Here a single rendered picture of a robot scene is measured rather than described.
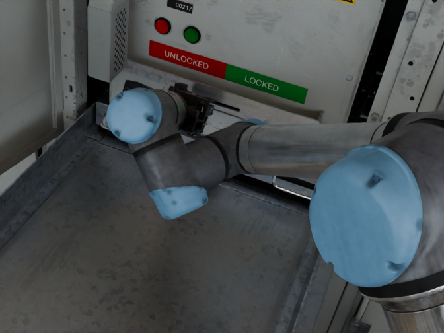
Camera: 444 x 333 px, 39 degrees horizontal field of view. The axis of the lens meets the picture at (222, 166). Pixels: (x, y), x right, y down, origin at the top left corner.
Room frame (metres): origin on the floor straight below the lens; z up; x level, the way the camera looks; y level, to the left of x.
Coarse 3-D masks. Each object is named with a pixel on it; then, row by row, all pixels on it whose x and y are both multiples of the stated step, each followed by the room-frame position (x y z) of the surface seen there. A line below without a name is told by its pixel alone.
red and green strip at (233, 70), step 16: (160, 48) 1.06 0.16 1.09; (176, 48) 1.06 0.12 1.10; (192, 64) 1.05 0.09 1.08; (208, 64) 1.04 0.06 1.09; (224, 64) 1.03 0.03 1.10; (240, 80) 1.02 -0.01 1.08; (256, 80) 1.01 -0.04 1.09; (272, 80) 1.01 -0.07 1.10; (288, 96) 1.00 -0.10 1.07; (304, 96) 0.99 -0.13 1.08
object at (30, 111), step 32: (0, 0) 0.98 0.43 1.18; (32, 0) 1.04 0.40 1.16; (0, 32) 0.97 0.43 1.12; (32, 32) 1.04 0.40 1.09; (0, 64) 0.96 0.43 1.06; (32, 64) 1.03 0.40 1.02; (0, 96) 0.95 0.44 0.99; (32, 96) 1.03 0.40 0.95; (0, 128) 0.95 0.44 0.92; (32, 128) 1.02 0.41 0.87; (0, 160) 0.94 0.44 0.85
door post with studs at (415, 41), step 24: (408, 0) 0.92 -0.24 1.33; (432, 0) 0.91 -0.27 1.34; (408, 24) 0.92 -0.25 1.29; (432, 24) 0.91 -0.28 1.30; (408, 48) 0.91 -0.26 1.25; (432, 48) 0.91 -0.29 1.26; (384, 72) 0.92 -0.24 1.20; (408, 72) 0.91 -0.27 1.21; (384, 96) 0.92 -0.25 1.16; (408, 96) 0.91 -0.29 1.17; (384, 120) 0.91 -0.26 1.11; (336, 288) 0.91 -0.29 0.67
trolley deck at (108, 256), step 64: (64, 192) 0.88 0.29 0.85; (128, 192) 0.91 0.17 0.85; (0, 256) 0.69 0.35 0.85; (64, 256) 0.72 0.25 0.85; (128, 256) 0.74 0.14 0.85; (192, 256) 0.77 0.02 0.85; (256, 256) 0.80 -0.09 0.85; (0, 320) 0.57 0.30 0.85; (64, 320) 0.59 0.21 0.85; (128, 320) 0.61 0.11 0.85; (192, 320) 0.63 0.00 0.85; (256, 320) 0.65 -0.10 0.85
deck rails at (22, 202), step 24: (72, 144) 1.00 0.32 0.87; (96, 144) 1.04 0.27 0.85; (48, 168) 0.91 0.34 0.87; (72, 168) 0.94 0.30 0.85; (24, 192) 0.84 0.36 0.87; (48, 192) 0.87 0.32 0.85; (0, 216) 0.76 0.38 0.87; (24, 216) 0.79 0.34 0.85; (0, 240) 0.73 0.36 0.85; (312, 240) 0.86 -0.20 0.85; (312, 264) 0.80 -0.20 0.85; (288, 288) 0.73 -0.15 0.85; (288, 312) 0.68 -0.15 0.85
